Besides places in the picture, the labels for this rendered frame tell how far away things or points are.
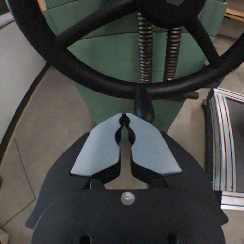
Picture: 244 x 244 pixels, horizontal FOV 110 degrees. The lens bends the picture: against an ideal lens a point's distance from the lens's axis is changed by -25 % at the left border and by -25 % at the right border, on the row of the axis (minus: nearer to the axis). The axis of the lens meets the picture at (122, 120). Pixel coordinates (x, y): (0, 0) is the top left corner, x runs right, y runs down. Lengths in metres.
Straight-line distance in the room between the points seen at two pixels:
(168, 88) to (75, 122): 0.95
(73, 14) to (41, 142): 1.03
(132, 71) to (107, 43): 0.12
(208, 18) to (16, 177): 1.45
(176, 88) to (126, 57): 0.20
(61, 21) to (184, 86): 0.30
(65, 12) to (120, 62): 0.19
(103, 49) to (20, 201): 1.19
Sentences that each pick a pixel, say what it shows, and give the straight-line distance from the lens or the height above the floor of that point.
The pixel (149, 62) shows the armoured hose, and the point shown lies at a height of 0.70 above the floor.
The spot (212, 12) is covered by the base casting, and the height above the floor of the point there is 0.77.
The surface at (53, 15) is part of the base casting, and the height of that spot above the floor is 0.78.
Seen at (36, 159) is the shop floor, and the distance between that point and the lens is 1.14.
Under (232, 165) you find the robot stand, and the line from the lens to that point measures 0.82.
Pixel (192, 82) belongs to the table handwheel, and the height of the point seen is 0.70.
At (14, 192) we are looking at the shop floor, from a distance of 1.28.
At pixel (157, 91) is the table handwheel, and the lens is 0.18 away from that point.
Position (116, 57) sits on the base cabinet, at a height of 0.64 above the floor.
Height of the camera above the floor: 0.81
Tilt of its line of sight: 60 degrees down
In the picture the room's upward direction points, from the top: 9 degrees counter-clockwise
